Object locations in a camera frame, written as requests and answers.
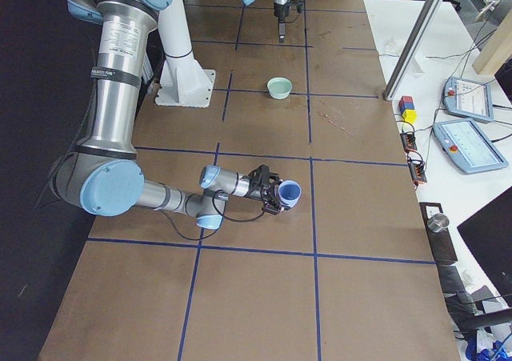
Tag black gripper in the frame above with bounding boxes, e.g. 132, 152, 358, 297
274, 0, 303, 42
245, 164, 291, 215

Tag blue plastic cup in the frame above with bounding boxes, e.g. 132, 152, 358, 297
278, 180, 302, 208

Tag mint green bowl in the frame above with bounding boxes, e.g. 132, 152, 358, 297
267, 77, 293, 100

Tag brown paper table cover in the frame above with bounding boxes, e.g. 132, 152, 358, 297
40, 0, 459, 360

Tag orange black power strip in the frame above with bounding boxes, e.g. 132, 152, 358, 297
400, 132, 418, 152
407, 158, 427, 187

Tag red blue yellow blocks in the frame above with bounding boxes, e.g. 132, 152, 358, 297
398, 95, 417, 124

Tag small metal cup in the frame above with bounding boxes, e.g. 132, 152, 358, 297
426, 213, 450, 233

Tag lower blue teach pendant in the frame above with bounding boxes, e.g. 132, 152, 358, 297
433, 118, 509, 174

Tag blue teach pendant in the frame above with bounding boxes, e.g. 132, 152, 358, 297
442, 77, 494, 122
433, 118, 509, 174

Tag upper blue teach pendant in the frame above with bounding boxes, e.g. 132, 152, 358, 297
442, 77, 494, 122

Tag wooden board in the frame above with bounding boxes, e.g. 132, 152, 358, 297
473, 11, 511, 75

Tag black camera cable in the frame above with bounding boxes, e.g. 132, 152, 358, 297
166, 192, 269, 242

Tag white camera mast column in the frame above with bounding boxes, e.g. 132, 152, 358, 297
155, 0, 216, 108

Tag aluminium frame post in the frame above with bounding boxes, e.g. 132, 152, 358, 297
382, 0, 443, 100

